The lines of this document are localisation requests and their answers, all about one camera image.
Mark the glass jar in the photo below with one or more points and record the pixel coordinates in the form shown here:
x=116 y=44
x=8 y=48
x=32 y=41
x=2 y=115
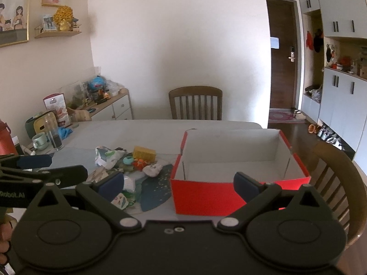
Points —
x=55 y=131

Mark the green and cream appliance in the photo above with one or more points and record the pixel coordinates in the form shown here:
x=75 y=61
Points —
x=33 y=123

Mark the orange toy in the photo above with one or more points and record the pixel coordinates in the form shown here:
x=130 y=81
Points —
x=139 y=163

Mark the person's left hand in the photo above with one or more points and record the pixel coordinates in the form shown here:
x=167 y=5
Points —
x=4 y=247

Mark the blue plastic bag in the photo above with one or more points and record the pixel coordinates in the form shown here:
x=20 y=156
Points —
x=65 y=133

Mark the wooden basket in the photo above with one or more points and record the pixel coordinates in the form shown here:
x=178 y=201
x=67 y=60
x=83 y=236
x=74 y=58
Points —
x=80 y=115

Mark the red snack bag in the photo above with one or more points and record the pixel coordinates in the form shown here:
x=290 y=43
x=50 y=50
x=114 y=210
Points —
x=56 y=106

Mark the white patterned cloth pouch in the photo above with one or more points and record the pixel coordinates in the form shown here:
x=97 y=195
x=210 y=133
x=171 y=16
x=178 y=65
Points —
x=107 y=156

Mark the wooden chair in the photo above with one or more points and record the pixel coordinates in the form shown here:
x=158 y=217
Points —
x=341 y=160
x=195 y=91

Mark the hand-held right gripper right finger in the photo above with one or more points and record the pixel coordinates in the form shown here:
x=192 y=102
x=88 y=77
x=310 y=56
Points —
x=243 y=184

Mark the row of shoes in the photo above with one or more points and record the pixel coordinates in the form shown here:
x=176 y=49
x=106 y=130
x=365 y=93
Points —
x=329 y=137

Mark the wooden wall shelf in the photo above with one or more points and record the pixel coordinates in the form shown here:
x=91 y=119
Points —
x=57 y=33

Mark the dark blue speckled mat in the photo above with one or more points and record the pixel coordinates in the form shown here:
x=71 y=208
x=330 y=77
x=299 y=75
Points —
x=156 y=189

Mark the red hanging ornament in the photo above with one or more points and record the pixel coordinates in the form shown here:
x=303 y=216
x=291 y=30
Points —
x=309 y=40

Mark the bags in cabinet niche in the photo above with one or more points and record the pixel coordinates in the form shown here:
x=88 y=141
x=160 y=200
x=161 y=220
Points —
x=314 y=93

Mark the golden ornament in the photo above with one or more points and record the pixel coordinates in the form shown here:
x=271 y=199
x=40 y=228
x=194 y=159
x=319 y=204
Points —
x=63 y=17

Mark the red cardboard box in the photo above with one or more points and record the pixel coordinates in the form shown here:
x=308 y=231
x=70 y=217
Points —
x=206 y=196

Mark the patterned doormat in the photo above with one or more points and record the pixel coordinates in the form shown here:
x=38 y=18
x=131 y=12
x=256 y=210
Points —
x=282 y=116

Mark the photo frame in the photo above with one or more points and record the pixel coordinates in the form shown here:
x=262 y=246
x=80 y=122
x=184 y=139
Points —
x=49 y=22

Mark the orange slippers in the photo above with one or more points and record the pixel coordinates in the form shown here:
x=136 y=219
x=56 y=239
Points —
x=312 y=129

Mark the framed wall poster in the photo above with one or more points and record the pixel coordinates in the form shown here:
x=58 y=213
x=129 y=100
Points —
x=14 y=11

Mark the white slippers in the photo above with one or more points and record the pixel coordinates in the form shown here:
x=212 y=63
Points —
x=298 y=115

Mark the doll with green clothes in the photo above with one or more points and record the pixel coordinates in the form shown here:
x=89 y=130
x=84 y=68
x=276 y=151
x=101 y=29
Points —
x=120 y=201

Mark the red thermos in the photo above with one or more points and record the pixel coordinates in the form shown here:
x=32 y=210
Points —
x=6 y=140

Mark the white plastic bag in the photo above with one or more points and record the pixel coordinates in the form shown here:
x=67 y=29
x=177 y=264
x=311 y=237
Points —
x=116 y=87

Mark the black hanging bag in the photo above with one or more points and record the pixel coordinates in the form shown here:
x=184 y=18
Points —
x=318 y=41

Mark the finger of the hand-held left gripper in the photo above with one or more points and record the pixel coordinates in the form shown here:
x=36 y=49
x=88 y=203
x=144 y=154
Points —
x=66 y=174
x=34 y=161

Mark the white wall cabinet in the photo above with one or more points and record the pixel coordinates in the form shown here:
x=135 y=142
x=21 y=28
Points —
x=341 y=103

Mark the brown door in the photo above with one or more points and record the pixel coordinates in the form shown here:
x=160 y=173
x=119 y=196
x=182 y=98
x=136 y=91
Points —
x=282 y=77

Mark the white tissue pack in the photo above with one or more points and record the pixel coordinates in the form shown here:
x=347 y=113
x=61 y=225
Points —
x=129 y=182

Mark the yellow box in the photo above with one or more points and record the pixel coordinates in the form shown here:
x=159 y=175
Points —
x=144 y=153

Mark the white sideboard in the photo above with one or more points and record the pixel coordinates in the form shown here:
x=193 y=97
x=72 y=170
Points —
x=120 y=107

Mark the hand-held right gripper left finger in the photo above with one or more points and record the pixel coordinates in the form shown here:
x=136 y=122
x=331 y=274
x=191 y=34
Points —
x=110 y=184

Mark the mint mug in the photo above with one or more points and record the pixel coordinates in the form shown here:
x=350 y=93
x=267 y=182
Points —
x=39 y=142

